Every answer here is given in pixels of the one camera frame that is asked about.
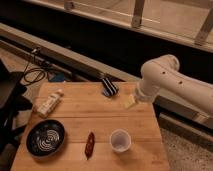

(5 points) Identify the white squeeze bottle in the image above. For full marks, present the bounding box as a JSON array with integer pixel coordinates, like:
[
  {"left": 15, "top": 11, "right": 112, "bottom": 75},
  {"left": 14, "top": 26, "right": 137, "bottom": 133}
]
[{"left": 37, "top": 89, "right": 63, "bottom": 118}]

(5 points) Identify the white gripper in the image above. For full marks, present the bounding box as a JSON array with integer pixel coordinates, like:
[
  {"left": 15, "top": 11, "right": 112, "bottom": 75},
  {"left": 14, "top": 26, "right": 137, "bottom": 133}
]
[{"left": 124, "top": 82, "right": 156, "bottom": 109}]

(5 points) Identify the wooden cutting board table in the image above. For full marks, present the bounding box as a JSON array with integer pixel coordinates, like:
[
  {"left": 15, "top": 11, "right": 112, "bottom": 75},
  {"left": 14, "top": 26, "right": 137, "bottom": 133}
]
[{"left": 11, "top": 82, "right": 170, "bottom": 171}]

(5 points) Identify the black chair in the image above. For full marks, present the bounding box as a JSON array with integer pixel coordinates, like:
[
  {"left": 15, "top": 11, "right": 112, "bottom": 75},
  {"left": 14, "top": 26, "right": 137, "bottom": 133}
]
[{"left": 0, "top": 59, "right": 32, "bottom": 154}]

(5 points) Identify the black white striped object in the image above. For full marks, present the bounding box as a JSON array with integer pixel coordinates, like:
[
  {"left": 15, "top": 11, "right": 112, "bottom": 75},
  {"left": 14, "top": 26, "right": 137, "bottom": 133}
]
[{"left": 101, "top": 78, "right": 118, "bottom": 97}]

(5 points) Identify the black cable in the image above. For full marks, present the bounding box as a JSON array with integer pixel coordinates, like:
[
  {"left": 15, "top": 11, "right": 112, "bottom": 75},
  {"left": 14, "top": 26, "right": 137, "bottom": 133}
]
[{"left": 20, "top": 46, "right": 54, "bottom": 86}]

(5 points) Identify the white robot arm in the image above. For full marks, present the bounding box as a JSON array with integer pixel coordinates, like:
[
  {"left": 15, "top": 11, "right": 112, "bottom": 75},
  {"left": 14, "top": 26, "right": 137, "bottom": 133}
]
[{"left": 124, "top": 54, "right": 213, "bottom": 115}]

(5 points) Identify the black patterned bowl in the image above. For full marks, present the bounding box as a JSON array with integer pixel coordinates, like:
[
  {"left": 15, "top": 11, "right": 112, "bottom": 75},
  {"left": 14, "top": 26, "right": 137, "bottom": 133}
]
[{"left": 26, "top": 119, "right": 65, "bottom": 157}]

